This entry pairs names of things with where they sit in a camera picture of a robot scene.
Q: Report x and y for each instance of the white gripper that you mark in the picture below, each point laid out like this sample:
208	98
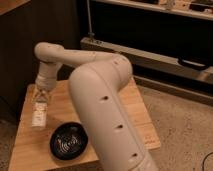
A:
46	80

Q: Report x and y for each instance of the white plastic bottle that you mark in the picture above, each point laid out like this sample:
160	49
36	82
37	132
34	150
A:
39	114

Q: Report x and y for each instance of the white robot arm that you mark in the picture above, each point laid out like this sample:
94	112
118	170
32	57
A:
94	88

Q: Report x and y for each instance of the black ceramic bowl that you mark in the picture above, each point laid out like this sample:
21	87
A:
68	141

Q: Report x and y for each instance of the wooden side table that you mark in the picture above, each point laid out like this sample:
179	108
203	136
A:
31	151

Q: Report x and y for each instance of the vertical metal pole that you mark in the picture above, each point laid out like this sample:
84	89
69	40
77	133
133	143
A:
90	33

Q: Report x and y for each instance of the grey metal beam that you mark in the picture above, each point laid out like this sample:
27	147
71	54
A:
150	60

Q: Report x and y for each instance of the black flat object on beam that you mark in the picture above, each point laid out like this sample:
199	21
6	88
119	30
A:
192	65

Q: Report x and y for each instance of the wooden shelf with items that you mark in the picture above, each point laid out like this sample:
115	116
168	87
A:
176	7

